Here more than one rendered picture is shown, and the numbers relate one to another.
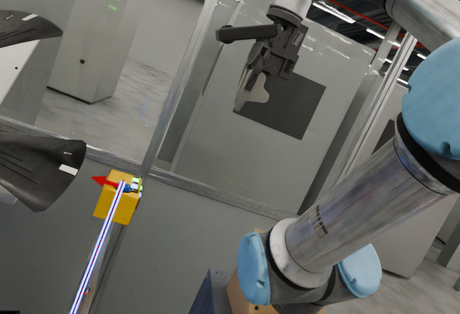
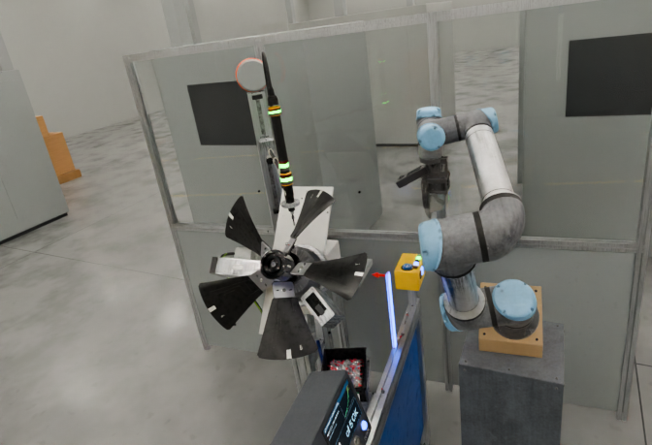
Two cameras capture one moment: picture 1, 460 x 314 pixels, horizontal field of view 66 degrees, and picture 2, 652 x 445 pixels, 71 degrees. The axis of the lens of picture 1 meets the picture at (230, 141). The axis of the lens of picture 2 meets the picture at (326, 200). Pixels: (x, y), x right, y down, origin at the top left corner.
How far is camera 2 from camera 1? 1.01 m
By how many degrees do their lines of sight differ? 40
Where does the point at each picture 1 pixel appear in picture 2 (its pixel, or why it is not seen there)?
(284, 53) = (436, 180)
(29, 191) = (342, 291)
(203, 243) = not seen: hidden behind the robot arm
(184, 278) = not seen: hidden behind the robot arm
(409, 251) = not seen: outside the picture
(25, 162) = (339, 275)
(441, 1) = (474, 153)
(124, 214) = (413, 284)
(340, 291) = (503, 318)
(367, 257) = (519, 296)
